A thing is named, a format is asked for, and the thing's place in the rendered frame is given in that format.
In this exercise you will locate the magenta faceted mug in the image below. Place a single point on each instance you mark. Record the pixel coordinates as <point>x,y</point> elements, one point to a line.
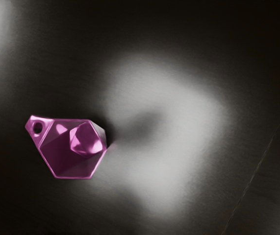
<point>63,154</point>

